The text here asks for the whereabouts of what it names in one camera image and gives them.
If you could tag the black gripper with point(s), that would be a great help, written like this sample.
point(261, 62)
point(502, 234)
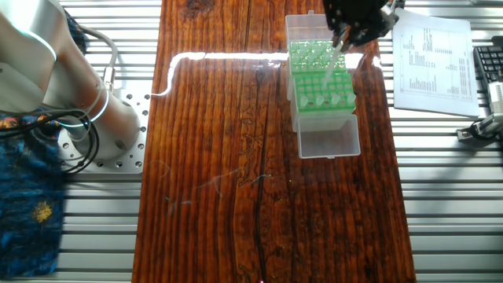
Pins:
point(357, 15)

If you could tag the clear box with green rack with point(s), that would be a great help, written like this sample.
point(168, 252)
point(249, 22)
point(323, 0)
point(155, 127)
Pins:
point(304, 27)
point(330, 139)

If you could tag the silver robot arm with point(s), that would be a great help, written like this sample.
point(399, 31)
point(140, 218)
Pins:
point(47, 59)

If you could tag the printed white paper sheet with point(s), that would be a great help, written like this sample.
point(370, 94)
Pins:
point(432, 102)

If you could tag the black keyboard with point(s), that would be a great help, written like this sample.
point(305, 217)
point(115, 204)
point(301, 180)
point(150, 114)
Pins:
point(489, 63)

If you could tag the brown wooden board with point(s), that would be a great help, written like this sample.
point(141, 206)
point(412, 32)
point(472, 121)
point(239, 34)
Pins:
point(236, 196)

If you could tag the blue starry painted cloth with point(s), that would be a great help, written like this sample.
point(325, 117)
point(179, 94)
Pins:
point(27, 220)

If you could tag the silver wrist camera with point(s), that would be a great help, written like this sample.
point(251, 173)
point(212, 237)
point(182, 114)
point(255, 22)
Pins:
point(391, 15)

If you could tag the silver camera on stand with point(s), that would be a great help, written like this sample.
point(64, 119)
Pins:
point(496, 96)

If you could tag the aluminium camera bracket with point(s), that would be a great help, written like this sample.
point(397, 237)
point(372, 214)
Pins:
point(491, 123)

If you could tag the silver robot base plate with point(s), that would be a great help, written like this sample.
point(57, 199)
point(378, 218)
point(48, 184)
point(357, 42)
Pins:
point(137, 161)

